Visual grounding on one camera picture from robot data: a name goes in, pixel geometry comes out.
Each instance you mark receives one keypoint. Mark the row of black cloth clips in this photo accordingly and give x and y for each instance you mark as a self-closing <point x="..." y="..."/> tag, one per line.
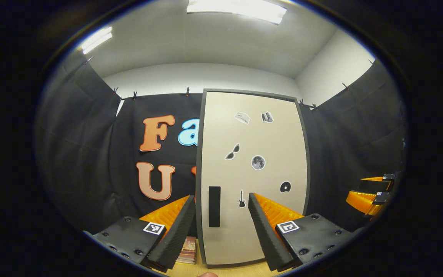
<point x="187" y="91"/>

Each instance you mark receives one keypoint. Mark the grey cabinet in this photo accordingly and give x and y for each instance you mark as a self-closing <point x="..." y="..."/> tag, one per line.
<point x="199" y="173"/>

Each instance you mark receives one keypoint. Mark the narrow ceiling light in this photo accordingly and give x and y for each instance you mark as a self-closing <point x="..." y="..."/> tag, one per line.
<point x="96" y="38"/>

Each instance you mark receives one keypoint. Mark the stack of books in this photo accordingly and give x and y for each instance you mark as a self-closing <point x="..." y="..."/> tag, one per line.
<point x="189" y="250"/>

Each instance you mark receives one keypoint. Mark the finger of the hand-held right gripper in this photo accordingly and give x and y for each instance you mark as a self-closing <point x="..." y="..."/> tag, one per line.
<point x="360" y="200"/>
<point x="375" y="179"/>

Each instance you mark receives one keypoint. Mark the black backdrop cloth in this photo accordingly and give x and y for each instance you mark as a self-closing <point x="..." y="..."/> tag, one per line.
<point x="90" y="154"/>

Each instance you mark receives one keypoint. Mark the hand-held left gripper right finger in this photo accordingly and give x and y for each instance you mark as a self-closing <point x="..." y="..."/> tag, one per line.
<point x="263" y="234"/>

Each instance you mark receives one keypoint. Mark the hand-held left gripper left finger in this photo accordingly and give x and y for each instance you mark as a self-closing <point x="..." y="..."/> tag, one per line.
<point x="177" y="234"/>

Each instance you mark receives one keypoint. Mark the large ceiling light panel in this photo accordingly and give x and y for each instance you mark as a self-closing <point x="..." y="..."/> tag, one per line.
<point x="237" y="9"/>

